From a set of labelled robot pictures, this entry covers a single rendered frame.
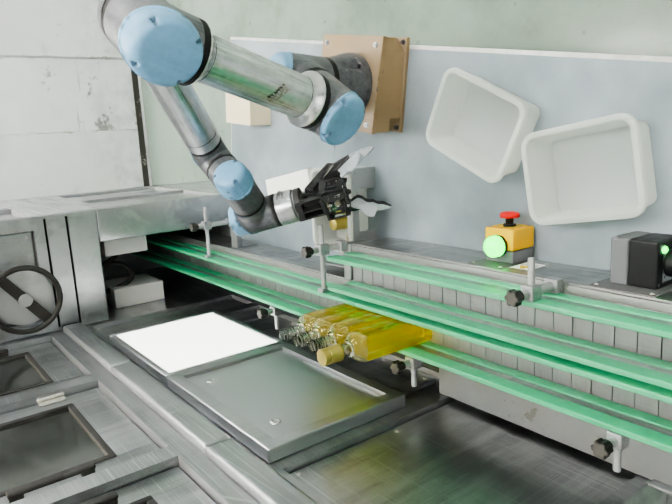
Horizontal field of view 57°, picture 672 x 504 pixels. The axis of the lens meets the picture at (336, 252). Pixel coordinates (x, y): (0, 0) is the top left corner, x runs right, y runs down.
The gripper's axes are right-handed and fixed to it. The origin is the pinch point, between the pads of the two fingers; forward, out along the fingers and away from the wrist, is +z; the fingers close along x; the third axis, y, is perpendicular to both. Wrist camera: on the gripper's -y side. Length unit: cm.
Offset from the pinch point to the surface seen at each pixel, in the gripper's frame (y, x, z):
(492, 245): 20.7, -11.1, 17.9
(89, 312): -35, -36, -107
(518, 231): 19.1, -10.5, 23.5
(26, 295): -25, -18, -114
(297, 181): -39.5, -13.5, -27.1
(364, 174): -21.8, -8.8, -6.0
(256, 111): -64, 3, -36
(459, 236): 2.3, -19.1, 12.8
